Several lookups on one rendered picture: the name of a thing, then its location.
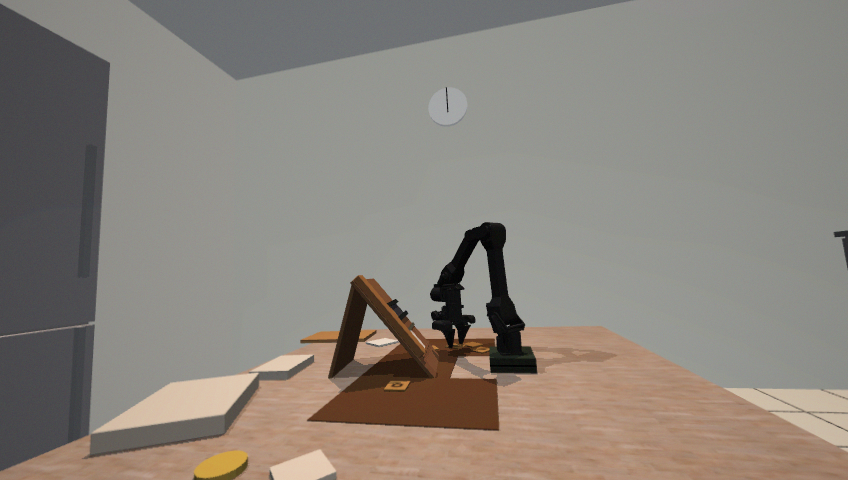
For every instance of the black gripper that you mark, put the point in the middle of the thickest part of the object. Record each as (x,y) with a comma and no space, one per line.
(454,314)

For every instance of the yellow flat disc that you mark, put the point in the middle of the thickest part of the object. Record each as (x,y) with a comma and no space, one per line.
(224,466)

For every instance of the tan flat rectangular board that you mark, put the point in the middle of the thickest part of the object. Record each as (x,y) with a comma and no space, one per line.
(332,337)

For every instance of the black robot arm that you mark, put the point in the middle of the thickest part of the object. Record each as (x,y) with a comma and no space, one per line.
(501,310)

